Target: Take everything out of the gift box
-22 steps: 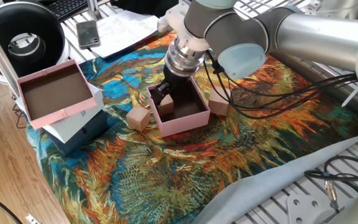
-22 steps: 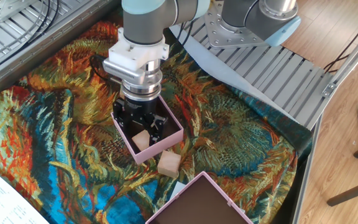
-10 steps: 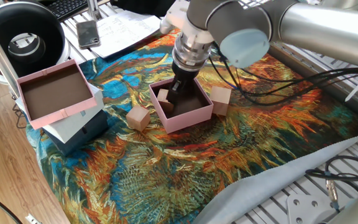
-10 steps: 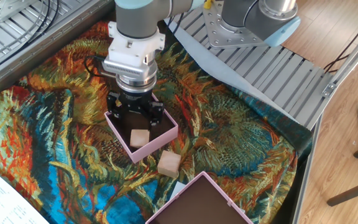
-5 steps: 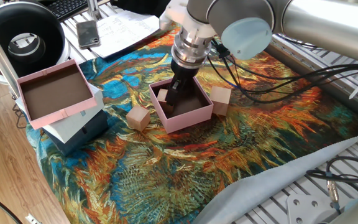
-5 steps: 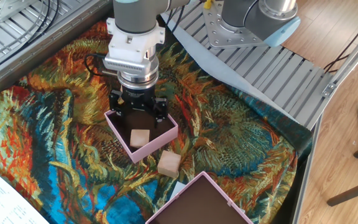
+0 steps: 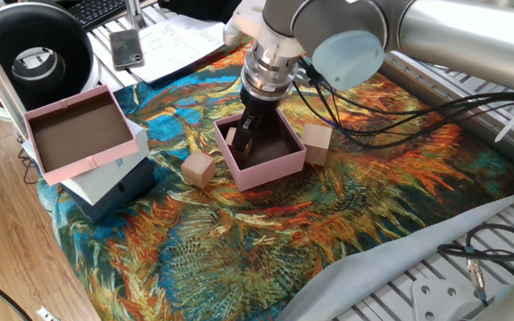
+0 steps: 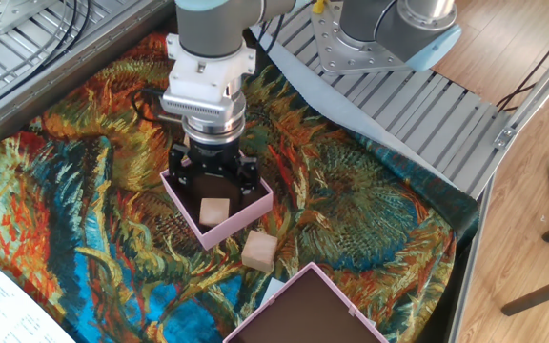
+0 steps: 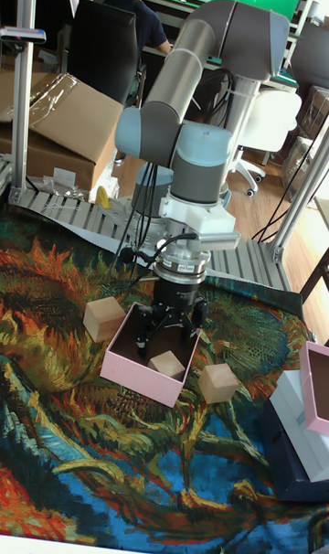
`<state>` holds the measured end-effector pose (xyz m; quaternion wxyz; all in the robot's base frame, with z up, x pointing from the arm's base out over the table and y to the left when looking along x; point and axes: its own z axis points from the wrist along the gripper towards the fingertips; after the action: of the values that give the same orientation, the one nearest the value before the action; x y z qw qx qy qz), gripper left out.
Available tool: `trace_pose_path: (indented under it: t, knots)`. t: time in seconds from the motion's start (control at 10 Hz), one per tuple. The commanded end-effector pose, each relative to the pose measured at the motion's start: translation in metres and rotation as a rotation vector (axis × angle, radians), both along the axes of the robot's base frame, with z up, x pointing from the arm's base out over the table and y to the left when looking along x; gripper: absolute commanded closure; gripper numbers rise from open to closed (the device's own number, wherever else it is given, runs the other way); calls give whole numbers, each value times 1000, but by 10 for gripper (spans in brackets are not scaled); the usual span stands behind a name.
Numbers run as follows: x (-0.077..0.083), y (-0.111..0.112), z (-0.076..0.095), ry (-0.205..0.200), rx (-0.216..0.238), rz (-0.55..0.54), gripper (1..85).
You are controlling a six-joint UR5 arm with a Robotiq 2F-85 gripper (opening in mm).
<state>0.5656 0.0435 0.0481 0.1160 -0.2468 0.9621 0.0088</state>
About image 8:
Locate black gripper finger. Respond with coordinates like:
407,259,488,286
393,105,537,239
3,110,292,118
235,155,260,197
167,142,194,188

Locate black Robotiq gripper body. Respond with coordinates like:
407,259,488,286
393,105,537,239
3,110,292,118
184,137,242,175

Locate small pink gift box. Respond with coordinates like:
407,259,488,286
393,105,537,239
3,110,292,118
159,151,275,252

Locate small wooden cube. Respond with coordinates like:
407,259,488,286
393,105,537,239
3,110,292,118
198,197,232,228
241,230,279,273

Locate large pink open box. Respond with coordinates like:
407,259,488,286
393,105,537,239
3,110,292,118
222,260,390,343

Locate sunflower painting table cloth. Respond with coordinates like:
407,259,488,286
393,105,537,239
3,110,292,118
0,4,480,343

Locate printed white paper sheet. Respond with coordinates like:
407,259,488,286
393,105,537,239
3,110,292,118
0,250,76,343

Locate silver mounting plate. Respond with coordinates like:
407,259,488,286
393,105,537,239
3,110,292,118
0,0,60,35

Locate white and silver wrist mount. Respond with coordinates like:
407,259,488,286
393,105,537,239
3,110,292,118
159,32,257,144

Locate wide aluminium frame rail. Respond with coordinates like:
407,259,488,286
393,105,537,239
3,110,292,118
0,0,178,151

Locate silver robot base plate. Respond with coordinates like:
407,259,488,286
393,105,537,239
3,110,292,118
310,0,421,76

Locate black cables on slotted table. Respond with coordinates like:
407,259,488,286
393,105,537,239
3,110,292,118
0,0,93,71

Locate black floor cables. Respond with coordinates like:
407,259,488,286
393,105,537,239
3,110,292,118
496,13,549,113

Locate aluminium table edge rail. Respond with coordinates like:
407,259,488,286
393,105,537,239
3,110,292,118
447,28,549,343

